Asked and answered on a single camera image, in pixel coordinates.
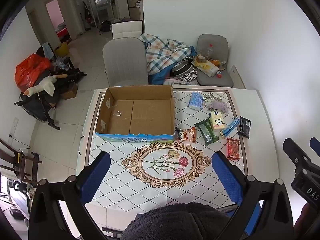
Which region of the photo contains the red snack packet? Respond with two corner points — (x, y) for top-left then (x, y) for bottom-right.
(226, 138), (242, 160)

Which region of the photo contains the green snack packet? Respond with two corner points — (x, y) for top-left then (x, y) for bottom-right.
(194, 119), (220, 147)

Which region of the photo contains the yellow tissue box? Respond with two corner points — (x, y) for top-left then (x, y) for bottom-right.
(194, 60), (219, 77)

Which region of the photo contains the grey fabric chair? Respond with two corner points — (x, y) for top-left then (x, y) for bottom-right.
(196, 34), (234, 88)

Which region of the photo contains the orange plastic bag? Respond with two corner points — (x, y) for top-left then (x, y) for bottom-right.
(14, 54), (52, 92)

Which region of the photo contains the blue tissue pack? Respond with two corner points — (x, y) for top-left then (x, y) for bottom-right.
(189, 92), (204, 111)

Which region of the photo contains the pink cloth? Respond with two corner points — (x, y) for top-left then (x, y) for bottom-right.
(164, 77), (198, 86)

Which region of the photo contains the yellow tissue pack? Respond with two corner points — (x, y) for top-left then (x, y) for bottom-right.
(208, 111), (225, 130)

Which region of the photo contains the blue chair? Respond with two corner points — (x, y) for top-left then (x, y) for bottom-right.
(244, 202), (262, 236)

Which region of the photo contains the dark wooden chair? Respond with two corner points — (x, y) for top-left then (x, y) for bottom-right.
(0, 139), (43, 186)

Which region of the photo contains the purple fleece cloth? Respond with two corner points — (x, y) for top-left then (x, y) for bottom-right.
(205, 97), (229, 113)

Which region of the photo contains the yellow bag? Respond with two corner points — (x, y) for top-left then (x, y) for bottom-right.
(54, 42), (69, 57)

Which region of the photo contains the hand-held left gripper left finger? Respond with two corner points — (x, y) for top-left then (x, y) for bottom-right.
(29, 151), (112, 240)

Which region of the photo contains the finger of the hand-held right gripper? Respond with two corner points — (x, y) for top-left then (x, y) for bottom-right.
(283, 138), (312, 170)
(309, 137), (320, 155)

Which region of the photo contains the white padded chair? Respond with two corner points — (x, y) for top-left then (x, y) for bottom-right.
(112, 20), (143, 39)

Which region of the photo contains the small cardboard box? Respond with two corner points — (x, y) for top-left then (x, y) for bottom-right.
(61, 82), (79, 100)

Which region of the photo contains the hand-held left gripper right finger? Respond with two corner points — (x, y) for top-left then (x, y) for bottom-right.
(211, 151), (294, 240)

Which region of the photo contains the black white striped garment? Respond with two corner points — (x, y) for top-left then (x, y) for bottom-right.
(171, 59), (198, 82)

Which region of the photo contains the light grey upholstered chair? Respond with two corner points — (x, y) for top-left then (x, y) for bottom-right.
(102, 37), (149, 87)

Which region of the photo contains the white goose plush toy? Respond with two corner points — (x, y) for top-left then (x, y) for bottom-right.
(24, 74), (68, 97)

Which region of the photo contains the black folding stroller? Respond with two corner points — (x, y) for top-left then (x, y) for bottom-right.
(14, 66), (87, 130)

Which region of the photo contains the plaid blanket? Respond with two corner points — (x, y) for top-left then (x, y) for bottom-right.
(139, 33), (193, 75)

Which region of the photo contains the yellow handheld device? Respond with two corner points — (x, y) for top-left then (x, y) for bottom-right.
(14, 151), (24, 173)

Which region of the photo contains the white board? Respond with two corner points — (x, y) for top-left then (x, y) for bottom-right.
(230, 65), (245, 89)

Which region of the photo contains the black snack packet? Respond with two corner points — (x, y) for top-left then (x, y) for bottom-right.
(237, 116), (252, 138)

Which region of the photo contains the blue striped sachet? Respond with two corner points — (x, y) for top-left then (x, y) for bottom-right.
(220, 116), (240, 138)

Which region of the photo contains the light blue cloth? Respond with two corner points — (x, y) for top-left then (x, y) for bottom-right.
(41, 42), (54, 58)

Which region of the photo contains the black bag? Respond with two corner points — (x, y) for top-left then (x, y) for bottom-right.
(99, 20), (112, 33)

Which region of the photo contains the dark grey fleece garment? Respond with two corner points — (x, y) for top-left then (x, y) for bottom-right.
(120, 202), (235, 240)

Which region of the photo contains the panda print snack packet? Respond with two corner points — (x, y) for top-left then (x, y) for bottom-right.
(175, 127), (197, 143)

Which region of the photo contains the glass sliding door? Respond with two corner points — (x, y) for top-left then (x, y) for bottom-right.
(71, 0), (120, 34)

